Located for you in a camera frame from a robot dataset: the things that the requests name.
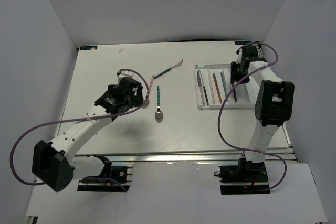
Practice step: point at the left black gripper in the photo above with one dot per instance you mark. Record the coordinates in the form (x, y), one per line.
(137, 100)

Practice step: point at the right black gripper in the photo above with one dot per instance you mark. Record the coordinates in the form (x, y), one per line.
(233, 76)

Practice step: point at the pink handled spoon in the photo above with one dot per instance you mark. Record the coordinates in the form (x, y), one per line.
(146, 99)

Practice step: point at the green handled spoon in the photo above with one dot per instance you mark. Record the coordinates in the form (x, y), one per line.
(158, 113)

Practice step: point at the green chopstick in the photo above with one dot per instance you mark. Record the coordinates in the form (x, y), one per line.
(224, 83)

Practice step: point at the pink handled knife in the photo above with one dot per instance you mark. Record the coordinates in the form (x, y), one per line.
(200, 87)

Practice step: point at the floral handled knife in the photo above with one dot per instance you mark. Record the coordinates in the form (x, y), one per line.
(205, 94)

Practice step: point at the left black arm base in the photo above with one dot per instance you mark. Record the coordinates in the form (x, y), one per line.
(110, 176)

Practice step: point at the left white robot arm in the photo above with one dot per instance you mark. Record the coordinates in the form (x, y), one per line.
(55, 162)

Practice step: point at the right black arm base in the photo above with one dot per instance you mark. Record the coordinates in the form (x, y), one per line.
(245, 178)

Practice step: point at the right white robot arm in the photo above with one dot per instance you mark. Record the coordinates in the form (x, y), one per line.
(274, 101)

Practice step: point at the white divided utensil tray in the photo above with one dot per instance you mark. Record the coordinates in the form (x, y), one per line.
(213, 84)

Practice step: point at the left blue corner label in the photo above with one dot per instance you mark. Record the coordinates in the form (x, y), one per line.
(92, 47)

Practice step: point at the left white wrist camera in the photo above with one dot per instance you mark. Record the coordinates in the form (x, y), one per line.
(123, 74)

